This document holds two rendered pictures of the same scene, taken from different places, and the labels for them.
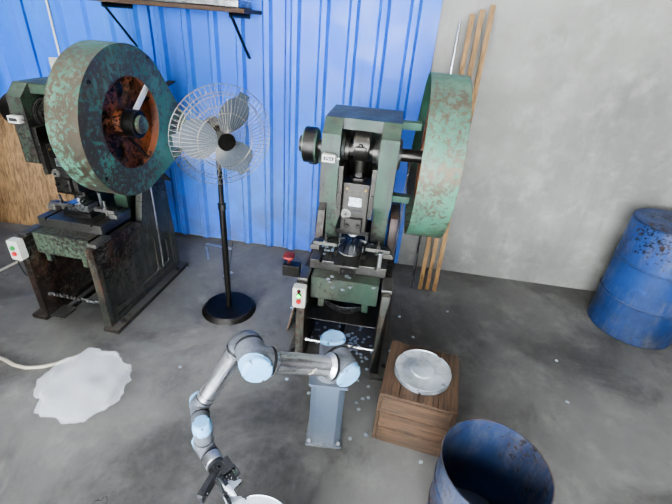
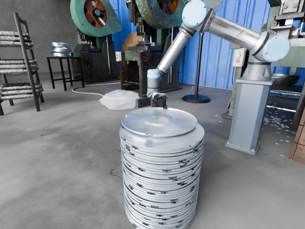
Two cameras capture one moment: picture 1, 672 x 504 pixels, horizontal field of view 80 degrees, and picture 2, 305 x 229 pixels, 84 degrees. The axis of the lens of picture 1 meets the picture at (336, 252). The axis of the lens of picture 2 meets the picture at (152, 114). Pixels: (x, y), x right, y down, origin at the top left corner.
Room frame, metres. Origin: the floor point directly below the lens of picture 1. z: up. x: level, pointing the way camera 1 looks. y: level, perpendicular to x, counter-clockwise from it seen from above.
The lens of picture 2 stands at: (0.20, -0.15, 0.59)
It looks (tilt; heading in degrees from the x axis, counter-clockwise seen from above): 20 degrees down; 38
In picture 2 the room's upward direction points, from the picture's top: straight up
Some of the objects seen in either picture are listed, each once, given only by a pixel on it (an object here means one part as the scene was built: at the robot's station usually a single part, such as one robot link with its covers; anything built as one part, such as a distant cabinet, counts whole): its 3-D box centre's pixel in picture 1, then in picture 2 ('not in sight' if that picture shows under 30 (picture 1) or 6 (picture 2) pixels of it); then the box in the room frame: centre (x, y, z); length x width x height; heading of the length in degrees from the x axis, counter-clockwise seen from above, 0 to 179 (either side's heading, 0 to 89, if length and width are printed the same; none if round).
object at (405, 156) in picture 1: (361, 150); not in sight; (2.14, -0.09, 1.33); 0.66 x 0.18 x 0.18; 84
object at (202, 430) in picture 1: (202, 427); (154, 78); (1.05, 0.48, 0.45); 0.11 x 0.08 x 0.11; 25
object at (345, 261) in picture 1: (347, 264); (281, 37); (1.97, -0.07, 0.72); 0.25 x 0.14 x 0.14; 174
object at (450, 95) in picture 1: (424, 152); not in sight; (2.21, -0.44, 1.33); 1.03 x 0.28 x 0.82; 174
